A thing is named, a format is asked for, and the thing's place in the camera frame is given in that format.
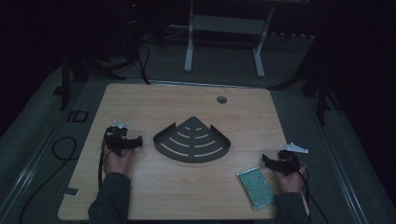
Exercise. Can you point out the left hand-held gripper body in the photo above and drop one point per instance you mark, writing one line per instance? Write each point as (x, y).
(115, 140)

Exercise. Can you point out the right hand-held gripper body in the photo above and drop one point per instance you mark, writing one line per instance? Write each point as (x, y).
(289, 161)

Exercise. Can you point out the person's right hand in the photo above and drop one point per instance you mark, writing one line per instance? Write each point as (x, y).
(291, 183)

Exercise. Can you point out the person's left hand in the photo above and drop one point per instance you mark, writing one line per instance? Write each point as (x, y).
(116, 163)

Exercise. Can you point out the black tape square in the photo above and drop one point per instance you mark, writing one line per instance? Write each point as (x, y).
(77, 116)

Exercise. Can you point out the black metal corner shelf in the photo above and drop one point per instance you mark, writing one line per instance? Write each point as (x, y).
(192, 141)

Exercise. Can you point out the dark tape strip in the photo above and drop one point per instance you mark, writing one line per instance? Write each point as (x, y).
(71, 191)

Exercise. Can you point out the black metal stand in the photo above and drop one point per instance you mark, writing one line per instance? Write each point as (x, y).
(320, 90)
(79, 70)

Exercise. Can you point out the metal floor rail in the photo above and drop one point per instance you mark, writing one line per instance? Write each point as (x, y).
(341, 174)
(29, 169)

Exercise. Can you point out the white desk frame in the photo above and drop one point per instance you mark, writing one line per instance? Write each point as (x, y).
(229, 25)

